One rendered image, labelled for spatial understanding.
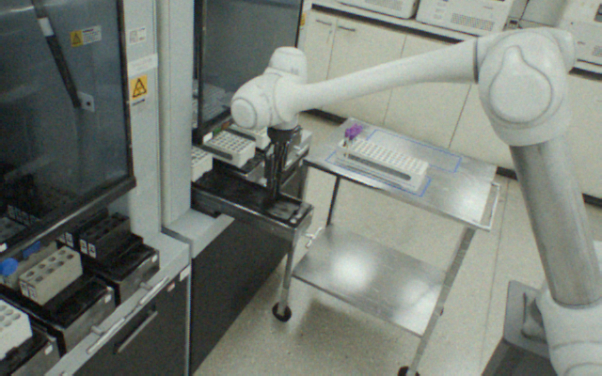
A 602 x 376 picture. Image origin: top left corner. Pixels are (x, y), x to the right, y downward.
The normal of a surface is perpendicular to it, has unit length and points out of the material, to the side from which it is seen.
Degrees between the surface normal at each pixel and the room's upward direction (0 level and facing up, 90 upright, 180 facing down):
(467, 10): 90
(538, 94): 87
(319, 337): 0
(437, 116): 90
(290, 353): 0
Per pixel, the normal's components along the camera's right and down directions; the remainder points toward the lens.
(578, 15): -0.29, -0.06
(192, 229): 0.14, -0.84
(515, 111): -0.44, 0.29
